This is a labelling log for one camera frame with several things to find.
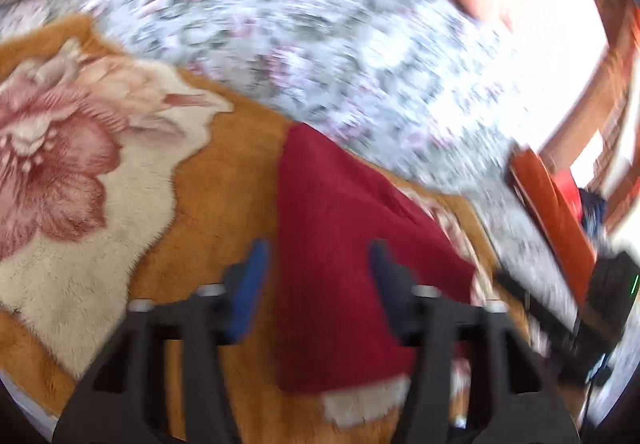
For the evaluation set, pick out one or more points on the wooden chair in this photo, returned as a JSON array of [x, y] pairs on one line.
[[602, 109]]

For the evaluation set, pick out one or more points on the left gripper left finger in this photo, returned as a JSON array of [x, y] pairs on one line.
[[164, 355]]

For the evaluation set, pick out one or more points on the orange velvet cushion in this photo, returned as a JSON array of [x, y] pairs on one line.
[[543, 199]]

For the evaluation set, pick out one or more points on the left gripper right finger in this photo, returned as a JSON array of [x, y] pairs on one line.
[[512, 398]]

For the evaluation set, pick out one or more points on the red item behind cushion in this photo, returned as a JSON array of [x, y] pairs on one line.
[[568, 188]]

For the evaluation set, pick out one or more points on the orange floral plush blanket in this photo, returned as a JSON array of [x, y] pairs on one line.
[[125, 178]]

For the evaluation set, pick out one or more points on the floral quilt bedspread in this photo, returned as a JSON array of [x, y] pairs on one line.
[[415, 86]]

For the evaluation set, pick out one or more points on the dark red knit sweater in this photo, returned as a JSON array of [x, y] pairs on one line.
[[331, 329]]

